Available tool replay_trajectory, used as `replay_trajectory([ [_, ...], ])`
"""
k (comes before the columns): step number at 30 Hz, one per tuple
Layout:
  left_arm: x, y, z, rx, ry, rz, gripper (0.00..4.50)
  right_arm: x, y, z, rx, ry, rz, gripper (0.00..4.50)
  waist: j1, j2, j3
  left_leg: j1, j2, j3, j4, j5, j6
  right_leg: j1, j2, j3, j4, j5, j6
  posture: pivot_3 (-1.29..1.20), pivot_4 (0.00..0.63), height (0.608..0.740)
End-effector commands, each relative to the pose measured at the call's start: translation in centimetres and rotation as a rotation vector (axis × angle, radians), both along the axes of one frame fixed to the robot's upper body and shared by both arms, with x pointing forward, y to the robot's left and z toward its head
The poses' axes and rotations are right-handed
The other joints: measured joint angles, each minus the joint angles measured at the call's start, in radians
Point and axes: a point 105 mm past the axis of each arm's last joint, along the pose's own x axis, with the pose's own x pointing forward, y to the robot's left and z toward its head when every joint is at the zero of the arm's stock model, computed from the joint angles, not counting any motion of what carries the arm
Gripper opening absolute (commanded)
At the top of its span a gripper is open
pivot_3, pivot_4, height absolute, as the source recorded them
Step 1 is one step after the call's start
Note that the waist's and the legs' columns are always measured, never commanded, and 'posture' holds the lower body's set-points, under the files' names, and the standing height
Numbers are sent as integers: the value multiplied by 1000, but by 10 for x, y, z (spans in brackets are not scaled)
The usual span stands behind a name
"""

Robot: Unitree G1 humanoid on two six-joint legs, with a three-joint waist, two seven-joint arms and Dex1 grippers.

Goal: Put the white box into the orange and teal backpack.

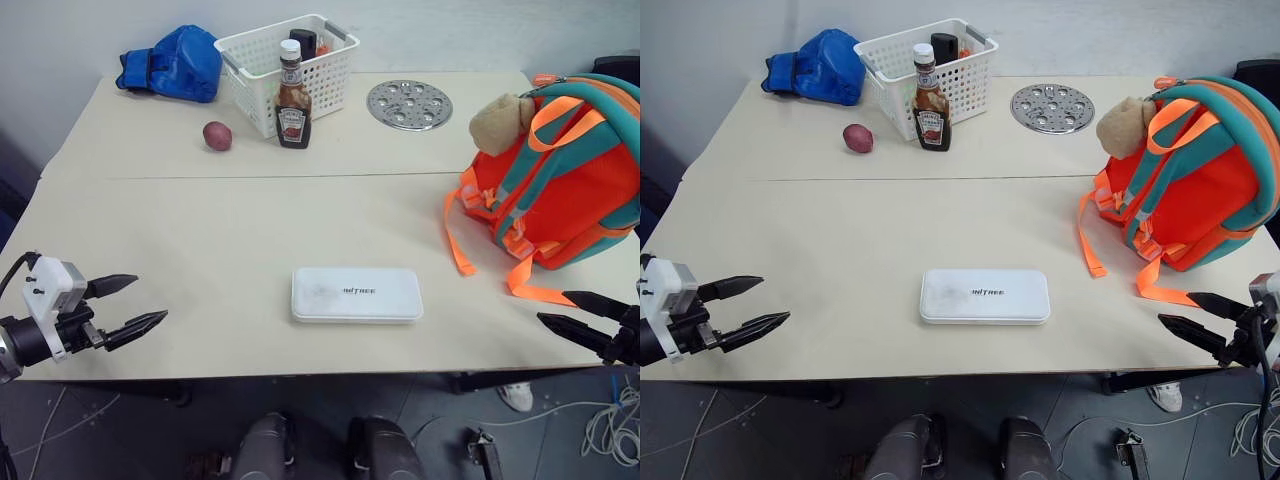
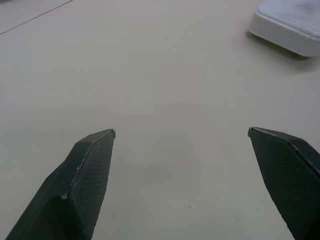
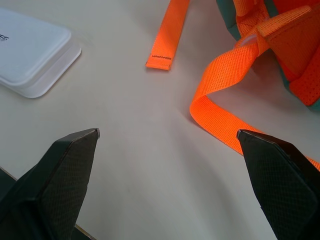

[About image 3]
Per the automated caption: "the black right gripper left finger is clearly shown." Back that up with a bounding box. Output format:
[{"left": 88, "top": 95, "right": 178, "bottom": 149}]
[{"left": 0, "top": 128, "right": 100, "bottom": 240}]

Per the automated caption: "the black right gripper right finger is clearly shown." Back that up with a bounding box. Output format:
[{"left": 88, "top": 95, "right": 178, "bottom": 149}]
[{"left": 236, "top": 128, "right": 320, "bottom": 240}]

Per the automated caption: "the orange and teal backpack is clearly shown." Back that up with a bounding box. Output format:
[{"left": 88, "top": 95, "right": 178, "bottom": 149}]
[{"left": 145, "top": 0, "right": 320, "bottom": 172}]

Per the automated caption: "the white rectangular box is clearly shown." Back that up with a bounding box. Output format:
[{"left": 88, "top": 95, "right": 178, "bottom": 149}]
[{"left": 0, "top": 7, "right": 82, "bottom": 99}]

